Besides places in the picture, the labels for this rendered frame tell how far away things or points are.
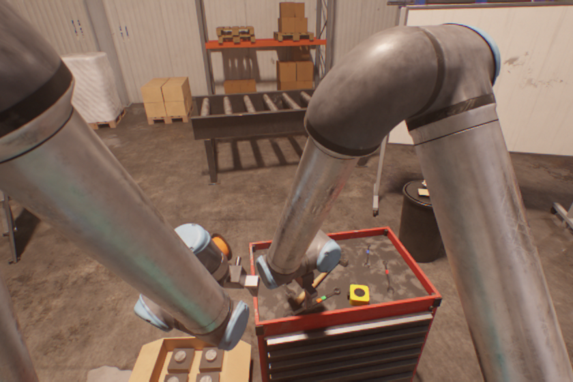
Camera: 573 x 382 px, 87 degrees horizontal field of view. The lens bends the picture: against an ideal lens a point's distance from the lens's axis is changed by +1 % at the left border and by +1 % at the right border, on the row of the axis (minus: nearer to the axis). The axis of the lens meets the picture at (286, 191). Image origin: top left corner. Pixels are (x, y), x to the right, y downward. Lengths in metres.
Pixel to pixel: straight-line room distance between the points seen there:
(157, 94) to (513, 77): 5.84
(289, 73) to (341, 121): 7.41
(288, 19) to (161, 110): 3.41
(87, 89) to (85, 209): 6.88
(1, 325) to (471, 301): 0.59
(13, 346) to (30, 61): 0.35
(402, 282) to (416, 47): 1.15
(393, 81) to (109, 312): 2.62
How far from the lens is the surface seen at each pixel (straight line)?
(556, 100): 3.52
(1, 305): 0.48
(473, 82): 0.47
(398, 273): 1.47
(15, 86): 0.26
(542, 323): 0.54
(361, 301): 1.28
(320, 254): 0.83
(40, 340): 2.87
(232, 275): 0.86
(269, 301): 1.30
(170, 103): 6.90
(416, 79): 0.40
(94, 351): 2.60
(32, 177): 0.30
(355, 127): 0.39
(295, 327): 1.23
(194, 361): 2.15
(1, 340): 0.49
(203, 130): 3.89
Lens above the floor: 1.89
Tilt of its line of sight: 30 degrees down
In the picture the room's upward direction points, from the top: 1 degrees counter-clockwise
